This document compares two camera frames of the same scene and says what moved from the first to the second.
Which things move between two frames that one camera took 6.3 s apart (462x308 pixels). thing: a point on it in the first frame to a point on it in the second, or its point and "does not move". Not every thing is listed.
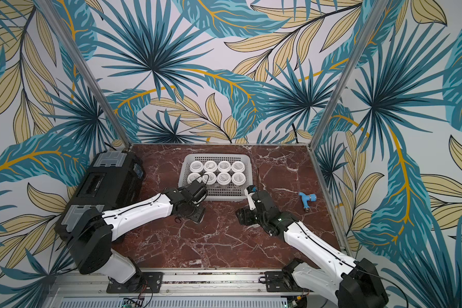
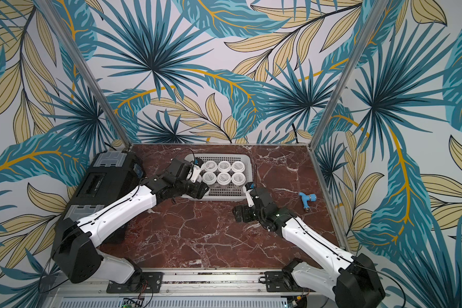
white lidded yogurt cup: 212,177 does not move
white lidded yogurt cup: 238,166 does not move
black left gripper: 198,215 to 199,190
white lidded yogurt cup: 224,166 does not move
